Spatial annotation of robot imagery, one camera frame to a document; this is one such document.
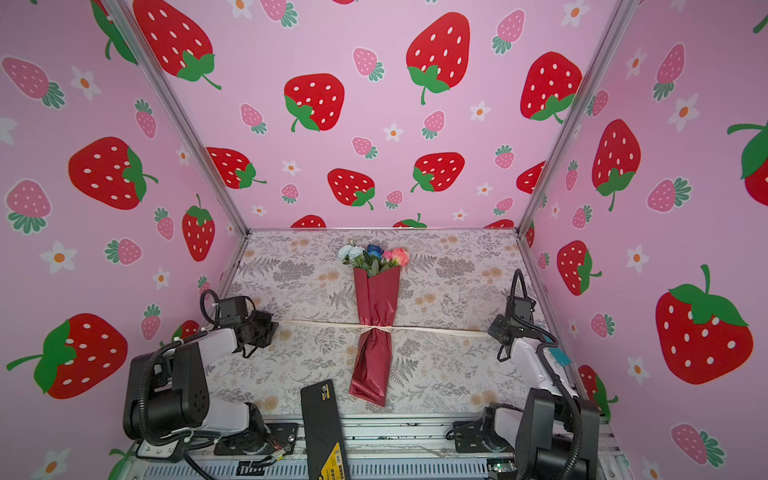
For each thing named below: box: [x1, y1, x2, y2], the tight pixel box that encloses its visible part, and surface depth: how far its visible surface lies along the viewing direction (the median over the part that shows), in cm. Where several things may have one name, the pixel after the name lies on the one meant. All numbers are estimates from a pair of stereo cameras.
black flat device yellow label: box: [300, 379, 349, 480], surface depth 74 cm
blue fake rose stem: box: [367, 244, 384, 260], surface depth 109 cm
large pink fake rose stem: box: [392, 248, 410, 267], surface depth 109 cm
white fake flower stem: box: [338, 244, 366, 265], surface depth 109 cm
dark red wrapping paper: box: [349, 266, 401, 407], surface depth 91 cm
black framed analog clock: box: [135, 438, 183, 461], surface depth 71 cm
